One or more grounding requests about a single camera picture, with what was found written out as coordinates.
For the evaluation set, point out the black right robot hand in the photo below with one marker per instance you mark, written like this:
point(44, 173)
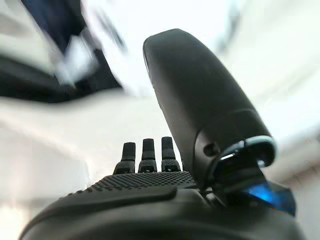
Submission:
point(205, 100)

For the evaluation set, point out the white garment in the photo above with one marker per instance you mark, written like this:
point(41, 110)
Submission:
point(75, 55)

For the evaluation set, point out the black garment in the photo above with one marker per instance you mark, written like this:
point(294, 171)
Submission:
point(25, 80)

